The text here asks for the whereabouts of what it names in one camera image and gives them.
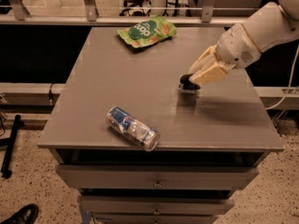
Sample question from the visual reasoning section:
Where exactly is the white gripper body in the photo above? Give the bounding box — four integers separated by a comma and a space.
216, 24, 262, 68

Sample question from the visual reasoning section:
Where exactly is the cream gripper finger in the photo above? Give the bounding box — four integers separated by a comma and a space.
189, 62, 235, 85
189, 46, 219, 75

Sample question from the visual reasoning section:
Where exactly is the black rxbar chocolate bar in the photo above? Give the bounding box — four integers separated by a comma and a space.
178, 74, 200, 91

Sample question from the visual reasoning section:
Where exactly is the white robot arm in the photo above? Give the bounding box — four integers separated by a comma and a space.
189, 0, 299, 86

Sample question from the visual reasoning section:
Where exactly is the blue silver redbull can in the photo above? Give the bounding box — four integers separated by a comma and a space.
106, 106, 160, 151

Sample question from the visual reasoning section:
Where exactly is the green chip bag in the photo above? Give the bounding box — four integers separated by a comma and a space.
117, 16, 177, 49

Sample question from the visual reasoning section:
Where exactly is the grey drawer cabinet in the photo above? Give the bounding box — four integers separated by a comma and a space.
36, 26, 286, 224

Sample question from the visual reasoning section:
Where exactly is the black office chair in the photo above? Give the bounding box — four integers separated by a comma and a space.
118, 0, 169, 17

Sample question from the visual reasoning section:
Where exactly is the top grey drawer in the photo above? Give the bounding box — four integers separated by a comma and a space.
57, 165, 259, 190

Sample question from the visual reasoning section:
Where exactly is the grey drawer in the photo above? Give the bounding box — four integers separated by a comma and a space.
78, 196, 235, 216
57, 165, 259, 190
94, 213, 217, 224

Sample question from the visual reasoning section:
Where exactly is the middle grey drawer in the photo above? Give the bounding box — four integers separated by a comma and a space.
78, 196, 235, 216

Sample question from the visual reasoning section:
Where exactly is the bottom grey drawer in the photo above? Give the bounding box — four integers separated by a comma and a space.
94, 213, 217, 224

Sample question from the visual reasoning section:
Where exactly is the black metal stand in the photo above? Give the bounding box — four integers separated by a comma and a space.
0, 115, 23, 178

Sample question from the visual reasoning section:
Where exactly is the black shoe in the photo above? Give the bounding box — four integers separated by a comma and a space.
0, 203, 39, 224

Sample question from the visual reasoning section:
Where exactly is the white cable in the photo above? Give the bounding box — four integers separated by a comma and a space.
264, 44, 299, 111

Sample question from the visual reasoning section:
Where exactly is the metal railing frame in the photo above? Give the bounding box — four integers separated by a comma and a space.
0, 0, 275, 28

